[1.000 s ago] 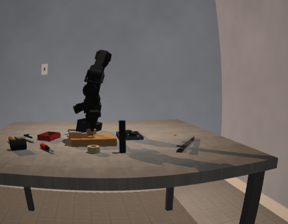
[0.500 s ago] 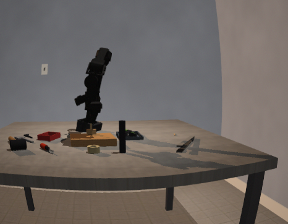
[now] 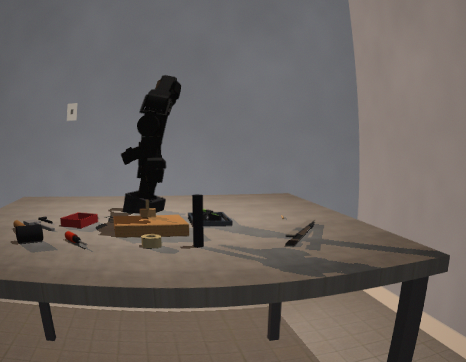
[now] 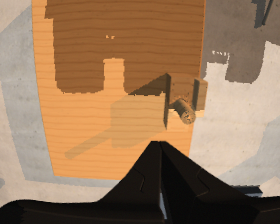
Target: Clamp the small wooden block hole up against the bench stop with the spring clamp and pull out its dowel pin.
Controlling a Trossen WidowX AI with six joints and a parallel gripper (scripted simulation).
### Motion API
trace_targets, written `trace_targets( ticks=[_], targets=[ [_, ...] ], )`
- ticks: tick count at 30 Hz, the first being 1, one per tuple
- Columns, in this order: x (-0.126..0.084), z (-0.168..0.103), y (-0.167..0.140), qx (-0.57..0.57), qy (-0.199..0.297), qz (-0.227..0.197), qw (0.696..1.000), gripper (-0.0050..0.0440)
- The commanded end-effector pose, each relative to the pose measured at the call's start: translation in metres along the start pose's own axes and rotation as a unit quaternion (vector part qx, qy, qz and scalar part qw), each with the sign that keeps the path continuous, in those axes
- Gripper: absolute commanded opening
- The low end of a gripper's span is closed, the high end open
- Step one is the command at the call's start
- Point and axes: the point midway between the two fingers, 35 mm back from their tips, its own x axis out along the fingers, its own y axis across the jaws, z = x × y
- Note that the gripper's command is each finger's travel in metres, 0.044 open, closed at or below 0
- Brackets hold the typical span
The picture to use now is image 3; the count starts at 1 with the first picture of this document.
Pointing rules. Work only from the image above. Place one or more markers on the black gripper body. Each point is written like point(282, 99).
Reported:
point(152, 149)

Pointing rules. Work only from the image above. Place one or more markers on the black mallet with wooden handle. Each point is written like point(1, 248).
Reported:
point(28, 233)

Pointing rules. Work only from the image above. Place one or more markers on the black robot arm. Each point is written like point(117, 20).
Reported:
point(149, 126)

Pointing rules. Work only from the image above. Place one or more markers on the red-handled screwdriver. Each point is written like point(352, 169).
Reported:
point(73, 238)

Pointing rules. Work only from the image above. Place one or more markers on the orange wooden board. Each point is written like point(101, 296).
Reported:
point(163, 225)

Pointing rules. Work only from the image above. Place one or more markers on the red open tray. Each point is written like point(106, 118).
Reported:
point(76, 220)

